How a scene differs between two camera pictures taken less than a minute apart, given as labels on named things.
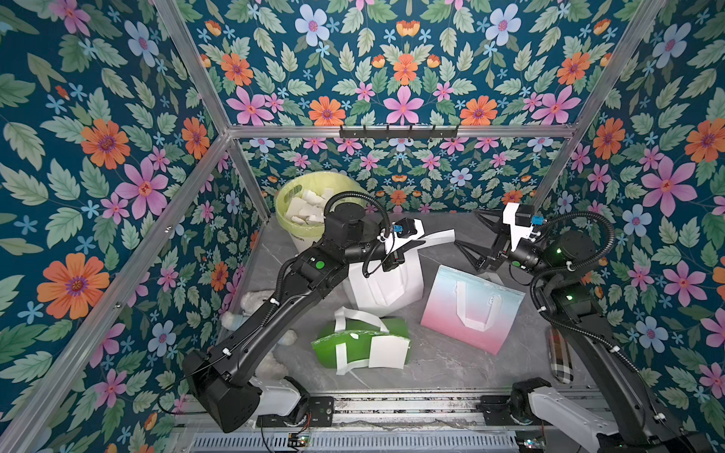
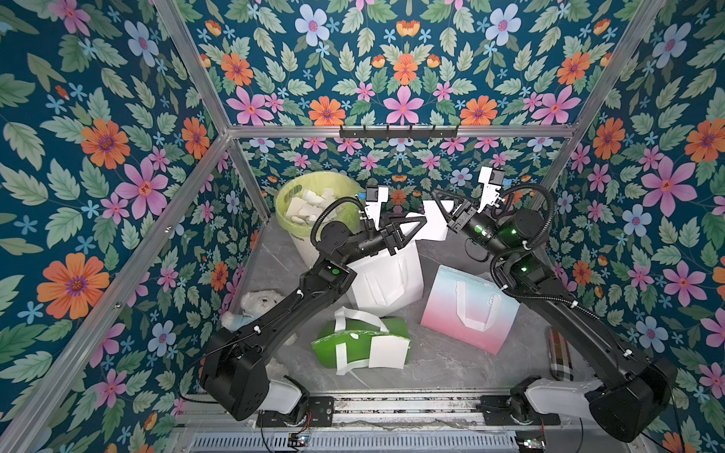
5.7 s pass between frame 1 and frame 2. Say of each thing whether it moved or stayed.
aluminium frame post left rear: stayed
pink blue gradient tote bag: stayed
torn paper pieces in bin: stayed
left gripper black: moved
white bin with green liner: stayed
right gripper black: moved
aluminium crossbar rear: stayed
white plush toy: stayed
